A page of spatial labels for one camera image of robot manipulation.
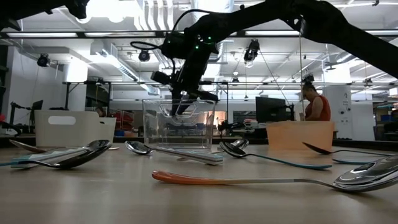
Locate black computer monitor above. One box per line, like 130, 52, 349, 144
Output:
255, 96, 295, 124

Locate white plastic bin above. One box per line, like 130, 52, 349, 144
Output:
34, 109, 118, 147

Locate orange plastic bin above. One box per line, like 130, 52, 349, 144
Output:
266, 121, 336, 152

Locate black background metal frame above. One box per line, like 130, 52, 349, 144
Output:
63, 80, 111, 110

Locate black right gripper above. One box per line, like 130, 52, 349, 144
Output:
170, 58, 219, 116

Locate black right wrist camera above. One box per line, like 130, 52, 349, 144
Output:
150, 70, 171, 85

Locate clear plastic bin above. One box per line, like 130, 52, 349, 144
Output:
142, 98, 217, 150

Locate person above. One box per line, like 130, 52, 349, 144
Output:
299, 82, 332, 122

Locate black spoon teal handle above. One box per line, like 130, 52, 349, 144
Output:
0, 139, 113, 170
219, 141, 333, 170
331, 158, 374, 166
302, 141, 394, 156

